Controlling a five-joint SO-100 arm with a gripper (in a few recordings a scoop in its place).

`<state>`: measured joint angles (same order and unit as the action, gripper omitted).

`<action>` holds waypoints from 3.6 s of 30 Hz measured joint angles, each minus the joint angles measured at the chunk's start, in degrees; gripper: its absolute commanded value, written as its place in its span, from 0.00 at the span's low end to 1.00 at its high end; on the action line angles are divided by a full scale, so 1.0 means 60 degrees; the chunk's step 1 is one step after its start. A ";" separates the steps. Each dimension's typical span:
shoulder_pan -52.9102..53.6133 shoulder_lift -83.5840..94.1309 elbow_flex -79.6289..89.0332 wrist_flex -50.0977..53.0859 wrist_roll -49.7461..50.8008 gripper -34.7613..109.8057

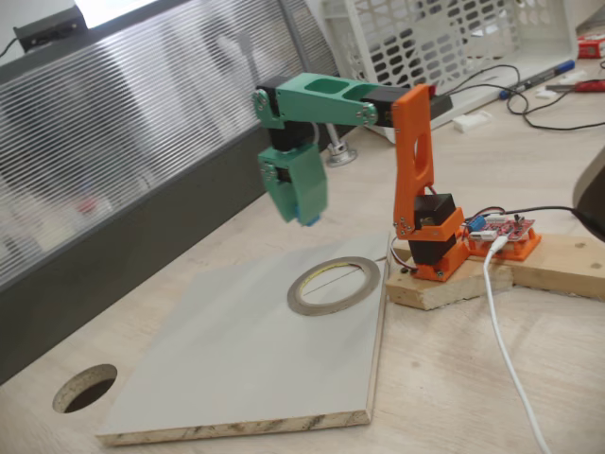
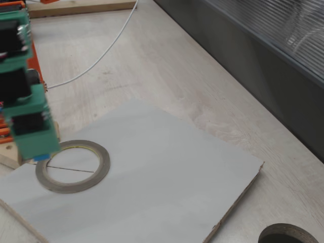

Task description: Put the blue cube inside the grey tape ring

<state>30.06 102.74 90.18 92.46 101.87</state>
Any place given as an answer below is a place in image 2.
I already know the blue cube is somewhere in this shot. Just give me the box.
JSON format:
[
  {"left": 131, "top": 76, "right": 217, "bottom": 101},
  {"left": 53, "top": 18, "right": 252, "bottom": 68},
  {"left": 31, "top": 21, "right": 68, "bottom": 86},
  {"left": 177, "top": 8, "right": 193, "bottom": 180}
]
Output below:
[{"left": 32, "top": 152, "right": 51, "bottom": 163}]

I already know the wooden base block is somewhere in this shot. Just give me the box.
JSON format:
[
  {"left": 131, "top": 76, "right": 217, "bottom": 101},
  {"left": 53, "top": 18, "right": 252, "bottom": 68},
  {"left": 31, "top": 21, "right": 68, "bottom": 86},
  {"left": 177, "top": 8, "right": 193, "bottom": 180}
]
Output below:
[{"left": 0, "top": 121, "right": 61, "bottom": 170}]

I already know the wooden plank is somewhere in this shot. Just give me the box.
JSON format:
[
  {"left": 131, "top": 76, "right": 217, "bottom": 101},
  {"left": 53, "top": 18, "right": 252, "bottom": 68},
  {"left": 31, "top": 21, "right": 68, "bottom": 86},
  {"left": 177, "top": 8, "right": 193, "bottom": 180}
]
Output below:
[{"left": 26, "top": 0, "right": 138, "bottom": 19}]

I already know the white chipboard panel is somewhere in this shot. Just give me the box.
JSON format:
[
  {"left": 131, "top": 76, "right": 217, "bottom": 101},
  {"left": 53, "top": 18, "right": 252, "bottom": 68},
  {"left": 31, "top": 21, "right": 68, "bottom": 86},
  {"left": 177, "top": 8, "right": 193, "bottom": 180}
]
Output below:
[{"left": 0, "top": 98, "right": 265, "bottom": 243}]

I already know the translucent ribbed desk partition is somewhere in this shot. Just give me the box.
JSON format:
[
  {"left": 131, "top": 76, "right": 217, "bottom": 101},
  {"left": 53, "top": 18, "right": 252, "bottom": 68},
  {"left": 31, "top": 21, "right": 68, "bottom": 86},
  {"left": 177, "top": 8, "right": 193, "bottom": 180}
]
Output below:
[{"left": 154, "top": 0, "right": 324, "bottom": 164}]

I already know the grey ring of tape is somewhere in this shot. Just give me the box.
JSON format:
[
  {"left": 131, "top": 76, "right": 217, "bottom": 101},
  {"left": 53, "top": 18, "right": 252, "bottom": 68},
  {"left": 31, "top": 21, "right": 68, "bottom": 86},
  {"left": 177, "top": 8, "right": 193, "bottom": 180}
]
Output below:
[{"left": 35, "top": 139, "right": 111, "bottom": 194}]

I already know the white USB cable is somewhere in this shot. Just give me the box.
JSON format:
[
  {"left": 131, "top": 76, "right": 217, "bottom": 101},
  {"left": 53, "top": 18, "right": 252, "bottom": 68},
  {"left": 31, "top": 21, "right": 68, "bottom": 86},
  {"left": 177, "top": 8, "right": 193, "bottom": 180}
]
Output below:
[{"left": 47, "top": 0, "right": 140, "bottom": 90}]

